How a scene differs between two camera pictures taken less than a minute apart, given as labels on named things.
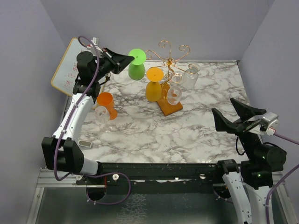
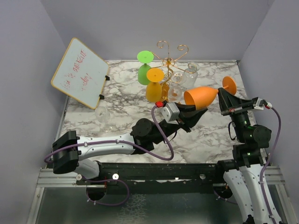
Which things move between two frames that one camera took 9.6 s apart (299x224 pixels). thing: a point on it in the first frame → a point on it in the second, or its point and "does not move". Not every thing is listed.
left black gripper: (121, 60) → (188, 115)
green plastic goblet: (136, 68) → (144, 57)
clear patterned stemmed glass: (191, 76) does not move
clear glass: (102, 115) does not move
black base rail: (157, 178) does not move
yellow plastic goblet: (153, 89) does not move
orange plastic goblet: (106, 99) → (201, 97)
